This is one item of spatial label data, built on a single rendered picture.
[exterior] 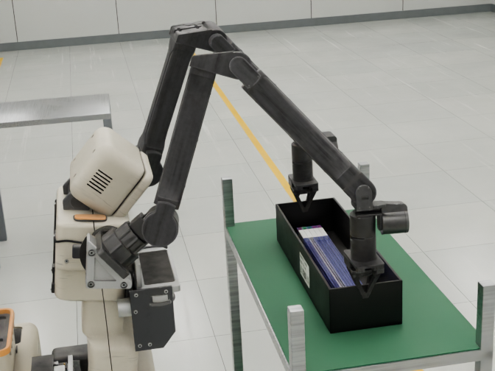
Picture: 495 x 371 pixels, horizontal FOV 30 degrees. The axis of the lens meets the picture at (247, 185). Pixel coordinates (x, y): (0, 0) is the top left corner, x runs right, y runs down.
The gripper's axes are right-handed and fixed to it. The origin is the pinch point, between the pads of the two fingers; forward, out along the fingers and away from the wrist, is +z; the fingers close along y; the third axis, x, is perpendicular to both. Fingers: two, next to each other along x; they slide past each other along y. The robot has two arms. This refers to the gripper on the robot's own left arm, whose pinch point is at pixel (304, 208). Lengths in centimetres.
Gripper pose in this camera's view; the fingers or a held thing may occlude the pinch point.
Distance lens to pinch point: 260.7
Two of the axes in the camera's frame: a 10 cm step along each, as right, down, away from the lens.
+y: -1.8, -3.3, 9.3
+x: -9.8, 1.2, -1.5
